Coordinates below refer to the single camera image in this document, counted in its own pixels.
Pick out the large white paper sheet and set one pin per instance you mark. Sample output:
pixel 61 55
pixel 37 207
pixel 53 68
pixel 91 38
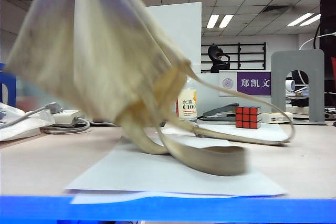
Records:
pixel 118 197
pixel 131 174

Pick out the beige canvas tote bag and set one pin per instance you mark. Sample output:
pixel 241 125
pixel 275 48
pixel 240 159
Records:
pixel 92 51

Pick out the black wall rack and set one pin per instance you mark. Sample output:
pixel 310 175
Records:
pixel 249 56

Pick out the rubik's cube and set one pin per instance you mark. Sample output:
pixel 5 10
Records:
pixel 248 117

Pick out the white desk fan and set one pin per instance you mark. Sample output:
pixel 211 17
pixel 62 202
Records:
pixel 291 86

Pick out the grey stapler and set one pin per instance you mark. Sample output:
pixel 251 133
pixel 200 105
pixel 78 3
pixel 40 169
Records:
pixel 219 112

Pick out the clear plastic drink bottle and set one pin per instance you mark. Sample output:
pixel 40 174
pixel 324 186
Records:
pixel 189 103

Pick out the grey metal bookend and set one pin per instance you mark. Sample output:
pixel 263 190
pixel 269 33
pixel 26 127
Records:
pixel 277 90

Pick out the blue plastic stand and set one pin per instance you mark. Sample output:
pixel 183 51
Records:
pixel 8 79

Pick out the black upright panel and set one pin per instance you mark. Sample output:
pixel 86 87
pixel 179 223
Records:
pixel 328 11

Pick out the small cream white box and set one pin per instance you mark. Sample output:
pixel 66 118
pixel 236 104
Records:
pixel 273 117

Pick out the black office chair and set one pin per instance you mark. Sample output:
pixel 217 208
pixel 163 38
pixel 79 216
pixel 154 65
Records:
pixel 216 56

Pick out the purple and white name plate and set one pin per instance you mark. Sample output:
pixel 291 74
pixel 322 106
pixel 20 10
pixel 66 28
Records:
pixel 253 83

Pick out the white monitor back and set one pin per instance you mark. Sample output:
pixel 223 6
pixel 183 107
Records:
pixel 183 30

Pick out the white paper sheet under cube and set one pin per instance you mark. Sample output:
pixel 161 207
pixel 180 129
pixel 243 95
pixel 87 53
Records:
pixel 270 132

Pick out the frosted glass desk partition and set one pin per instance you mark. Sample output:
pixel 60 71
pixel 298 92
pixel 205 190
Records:
pixel 210 103

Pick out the clear plastic bag with papers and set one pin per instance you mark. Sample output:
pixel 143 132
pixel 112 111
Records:
pixel 15 129

